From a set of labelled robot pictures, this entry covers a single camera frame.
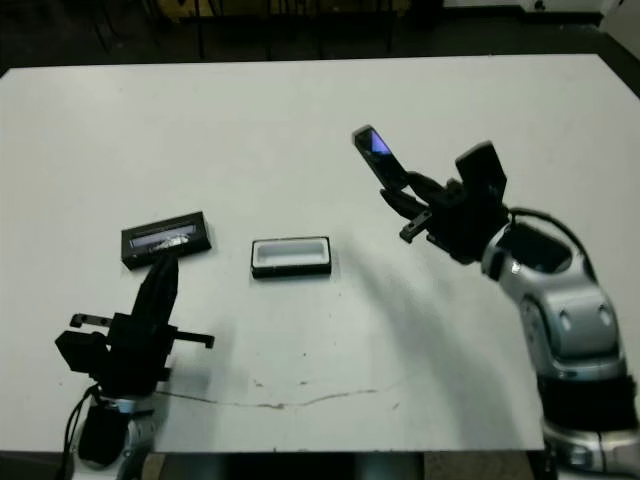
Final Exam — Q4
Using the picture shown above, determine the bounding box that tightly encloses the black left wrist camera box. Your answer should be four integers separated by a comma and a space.
54, 330, 109, 376

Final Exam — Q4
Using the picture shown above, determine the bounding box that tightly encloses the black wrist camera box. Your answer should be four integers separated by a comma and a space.
54, 330, 109, 376
454, 141, 510, 211

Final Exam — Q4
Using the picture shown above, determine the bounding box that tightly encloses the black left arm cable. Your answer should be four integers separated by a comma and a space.
62, 387, 101, 480

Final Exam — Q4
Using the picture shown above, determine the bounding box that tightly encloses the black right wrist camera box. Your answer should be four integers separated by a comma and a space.
454, 141, 510, 211

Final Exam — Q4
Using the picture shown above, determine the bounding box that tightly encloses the black box base white insert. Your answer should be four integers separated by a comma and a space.
251, 235, 334, 279

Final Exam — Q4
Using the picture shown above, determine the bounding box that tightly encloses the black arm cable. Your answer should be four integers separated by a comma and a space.
505, 207, 599, 274
62, 387, 101, 480

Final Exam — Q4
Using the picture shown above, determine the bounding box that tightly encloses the black box lid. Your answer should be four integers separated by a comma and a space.
121, 210, 216, 271

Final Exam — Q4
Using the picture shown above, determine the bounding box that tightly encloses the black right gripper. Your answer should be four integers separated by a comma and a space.
378, 171, 510, 267

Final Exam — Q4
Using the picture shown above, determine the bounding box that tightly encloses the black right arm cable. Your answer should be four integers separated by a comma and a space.
505, 207, 599, 274

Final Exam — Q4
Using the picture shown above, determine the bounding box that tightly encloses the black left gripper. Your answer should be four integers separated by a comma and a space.
69, 254, 215, 397

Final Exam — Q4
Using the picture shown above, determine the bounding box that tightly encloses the black bar-shaped camera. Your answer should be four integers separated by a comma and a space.
352, 124, 410, 190

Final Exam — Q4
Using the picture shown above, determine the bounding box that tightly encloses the grey robot lower body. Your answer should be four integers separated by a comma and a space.
199, 452, 426, 480

